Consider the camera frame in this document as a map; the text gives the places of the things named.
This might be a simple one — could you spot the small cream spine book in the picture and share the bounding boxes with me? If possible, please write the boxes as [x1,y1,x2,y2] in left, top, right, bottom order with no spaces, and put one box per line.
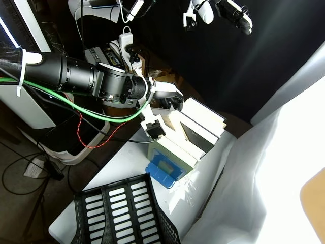
[151,106,190,142]

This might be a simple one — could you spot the small brown cardboard box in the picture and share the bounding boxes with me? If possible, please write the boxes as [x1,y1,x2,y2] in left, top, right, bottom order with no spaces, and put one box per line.
[149,68,183,84]

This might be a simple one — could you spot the white power strip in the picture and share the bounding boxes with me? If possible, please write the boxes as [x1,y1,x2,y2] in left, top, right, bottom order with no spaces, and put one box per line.
[109,38,143,77]

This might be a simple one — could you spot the black century spine book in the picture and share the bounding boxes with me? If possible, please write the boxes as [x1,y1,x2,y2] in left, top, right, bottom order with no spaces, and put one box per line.
[186,97,228,128]

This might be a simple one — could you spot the tan cover book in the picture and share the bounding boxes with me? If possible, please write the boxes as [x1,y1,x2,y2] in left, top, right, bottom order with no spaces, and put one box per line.
[181,104,226,134]

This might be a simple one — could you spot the black power supply box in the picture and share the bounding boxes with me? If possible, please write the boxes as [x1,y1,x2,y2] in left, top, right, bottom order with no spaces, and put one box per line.
[105,47,125,71]

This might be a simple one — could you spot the white charger block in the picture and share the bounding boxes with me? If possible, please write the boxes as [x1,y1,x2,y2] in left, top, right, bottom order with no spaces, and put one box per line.
[119,26,134,48]

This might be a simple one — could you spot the light green cover book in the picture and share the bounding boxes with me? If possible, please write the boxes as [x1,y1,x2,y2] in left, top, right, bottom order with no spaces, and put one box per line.
[146,137,198,181]

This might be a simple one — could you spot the silver power supply box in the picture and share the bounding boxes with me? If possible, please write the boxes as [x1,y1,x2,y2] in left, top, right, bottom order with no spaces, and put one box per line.
[83,47,107,64]

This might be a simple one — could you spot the USB adapter dongle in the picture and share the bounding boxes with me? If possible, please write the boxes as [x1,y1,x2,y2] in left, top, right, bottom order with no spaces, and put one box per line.
[128,0,143,18]

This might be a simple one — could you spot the blue plastic bookend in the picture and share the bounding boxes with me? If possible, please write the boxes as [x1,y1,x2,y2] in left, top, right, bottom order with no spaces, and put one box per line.
[145,152,185,189]

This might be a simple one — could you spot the black rounded cushion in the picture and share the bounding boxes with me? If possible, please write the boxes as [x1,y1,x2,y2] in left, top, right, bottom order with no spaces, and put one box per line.
[76,14,120,46]

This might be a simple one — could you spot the black curtain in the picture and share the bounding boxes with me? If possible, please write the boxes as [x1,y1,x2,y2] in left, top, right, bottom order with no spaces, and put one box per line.
[142,0,325,124]

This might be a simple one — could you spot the flat grey device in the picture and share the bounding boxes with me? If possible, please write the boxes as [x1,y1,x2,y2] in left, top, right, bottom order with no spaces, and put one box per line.
[89,0,118,10]

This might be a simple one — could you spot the white base unit black top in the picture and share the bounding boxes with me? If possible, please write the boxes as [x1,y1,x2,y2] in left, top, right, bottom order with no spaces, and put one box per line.
[19,106,110,166]

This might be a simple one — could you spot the white round table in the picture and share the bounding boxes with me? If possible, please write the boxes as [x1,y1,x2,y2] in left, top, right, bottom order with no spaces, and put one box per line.
[68,0,120,25]

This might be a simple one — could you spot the white backdrop cloth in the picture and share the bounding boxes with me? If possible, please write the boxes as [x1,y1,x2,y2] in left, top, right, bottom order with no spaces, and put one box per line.
[182,42,325,244]

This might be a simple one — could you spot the black plastic file rack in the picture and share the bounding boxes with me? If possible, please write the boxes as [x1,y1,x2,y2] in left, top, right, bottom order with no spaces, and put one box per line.
[71,173,182,244]

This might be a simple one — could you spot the white vented adapter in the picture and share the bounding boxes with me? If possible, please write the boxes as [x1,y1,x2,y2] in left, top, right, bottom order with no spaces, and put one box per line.
[23,158,46,178]

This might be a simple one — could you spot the tan wooden board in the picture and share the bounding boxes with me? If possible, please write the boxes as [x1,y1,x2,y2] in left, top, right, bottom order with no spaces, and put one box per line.
[299,167,325,244]

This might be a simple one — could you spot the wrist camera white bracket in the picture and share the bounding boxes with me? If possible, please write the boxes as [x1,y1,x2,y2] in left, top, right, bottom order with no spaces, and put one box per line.
[182,11,198,33]
[136,100,167,140]

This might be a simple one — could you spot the thick green arm cable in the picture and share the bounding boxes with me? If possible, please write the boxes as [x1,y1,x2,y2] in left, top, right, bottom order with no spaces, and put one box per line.
[0,76,150,125]

